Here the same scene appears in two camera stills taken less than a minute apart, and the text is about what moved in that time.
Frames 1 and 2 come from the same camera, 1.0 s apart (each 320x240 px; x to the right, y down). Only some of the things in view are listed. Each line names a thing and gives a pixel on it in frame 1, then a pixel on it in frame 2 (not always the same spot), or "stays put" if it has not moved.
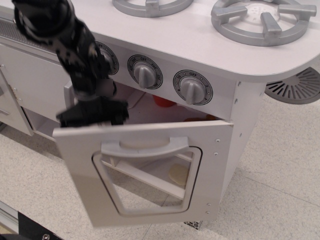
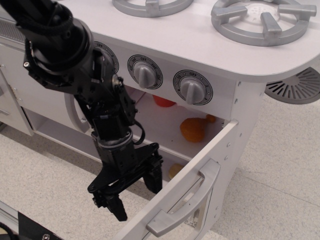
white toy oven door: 210,143 -> 134,226
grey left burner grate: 152,9 stays put
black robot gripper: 95,110 -> 123,164
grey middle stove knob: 145,71 stays put
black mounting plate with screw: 28,230 stays put
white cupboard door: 38,81 stays put
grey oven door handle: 143,147 -> 168,223
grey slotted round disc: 300,88 stays put
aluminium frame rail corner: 9,218 stays put
